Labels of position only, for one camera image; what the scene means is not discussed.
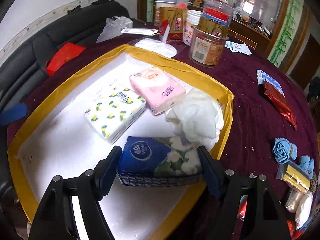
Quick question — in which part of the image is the gold yellow packet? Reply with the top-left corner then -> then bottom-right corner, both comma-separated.
276,161 -> 311,194

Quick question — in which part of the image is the light blue towel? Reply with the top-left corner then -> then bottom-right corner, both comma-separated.
299,155 -> 315,179
272,138 -> 298,164

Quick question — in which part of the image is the blue Vinda tissue pack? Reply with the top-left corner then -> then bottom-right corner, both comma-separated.
117,137 -> 202,187

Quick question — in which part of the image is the lemon pattern tissue pack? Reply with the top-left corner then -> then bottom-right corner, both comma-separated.
84,83 -> 146,144

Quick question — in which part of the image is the pink tissue pack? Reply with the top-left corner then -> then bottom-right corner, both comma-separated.
130,67 -> 186,116

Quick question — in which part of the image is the white fleece cloth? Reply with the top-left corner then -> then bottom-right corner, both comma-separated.
285,189 -> 313,230

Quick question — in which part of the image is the brown knitted yarn bundle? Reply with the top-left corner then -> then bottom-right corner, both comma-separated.
309,172 -> 318,194

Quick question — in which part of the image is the tied light blue towel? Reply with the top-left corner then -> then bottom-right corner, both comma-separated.
272,138 -> 298,164

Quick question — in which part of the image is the yellow tray white foam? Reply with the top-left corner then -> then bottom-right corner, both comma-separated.
8,44 -> 234,239

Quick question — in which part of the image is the red foil pouch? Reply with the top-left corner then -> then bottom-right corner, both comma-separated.
263,82 -> 297,129

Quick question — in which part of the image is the blue white flat packet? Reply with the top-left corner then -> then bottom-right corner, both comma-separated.
256,69 -> 285,96

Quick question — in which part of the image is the black sofa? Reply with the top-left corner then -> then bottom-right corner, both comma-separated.
1,0 -> 129,110

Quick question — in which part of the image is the red bag on sofa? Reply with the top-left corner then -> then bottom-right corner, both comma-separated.
46,42 -> 86,76

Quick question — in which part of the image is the white paper leaflet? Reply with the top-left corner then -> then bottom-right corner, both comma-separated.
225,41 -> 252,56

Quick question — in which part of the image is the clear jar brown label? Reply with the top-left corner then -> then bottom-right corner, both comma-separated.
188,25 -> 229,68

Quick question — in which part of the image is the white plastic bag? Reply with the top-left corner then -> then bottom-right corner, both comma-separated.
96,16 -> 133,43

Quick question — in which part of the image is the clear jar blue label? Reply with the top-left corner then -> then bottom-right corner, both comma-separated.
202,0 -> 234,26

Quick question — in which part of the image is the red gold carton box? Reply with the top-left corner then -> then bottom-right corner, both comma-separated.
159,7 -> 187,44

